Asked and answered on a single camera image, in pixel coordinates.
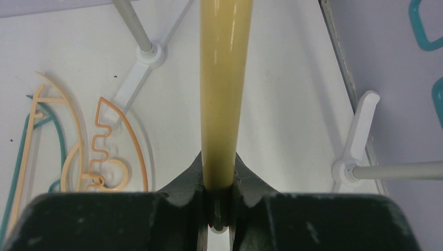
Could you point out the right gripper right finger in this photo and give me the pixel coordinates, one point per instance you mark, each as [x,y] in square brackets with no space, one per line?
[265,219]

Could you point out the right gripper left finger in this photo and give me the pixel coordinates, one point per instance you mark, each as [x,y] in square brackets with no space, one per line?
[172,218]

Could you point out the orange wavy hanger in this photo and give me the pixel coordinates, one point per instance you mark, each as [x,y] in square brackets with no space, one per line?
[99,180]

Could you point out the teal plastic hanger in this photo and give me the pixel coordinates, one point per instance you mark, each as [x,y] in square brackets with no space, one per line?
[52,117]

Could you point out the yellow wavy hanger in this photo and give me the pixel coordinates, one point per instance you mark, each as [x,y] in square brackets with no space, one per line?
[224,38]

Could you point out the blue wavy hanger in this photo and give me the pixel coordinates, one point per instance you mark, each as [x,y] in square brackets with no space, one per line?
[437,99]
[418,29]

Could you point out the white garment rack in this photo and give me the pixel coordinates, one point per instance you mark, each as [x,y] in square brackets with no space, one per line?
[347,172]

